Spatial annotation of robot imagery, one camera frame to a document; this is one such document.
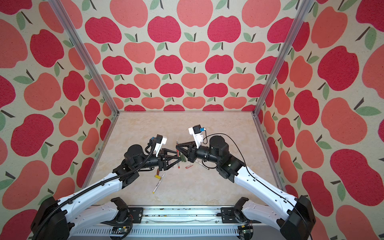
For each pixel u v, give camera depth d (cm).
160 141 63
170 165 64
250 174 49
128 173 54
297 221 38
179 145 64
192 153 58
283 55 86
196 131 59
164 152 66
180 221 74
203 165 63
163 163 61
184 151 64
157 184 84
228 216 73
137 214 75
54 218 40
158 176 87
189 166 91
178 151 64
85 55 87
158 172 89
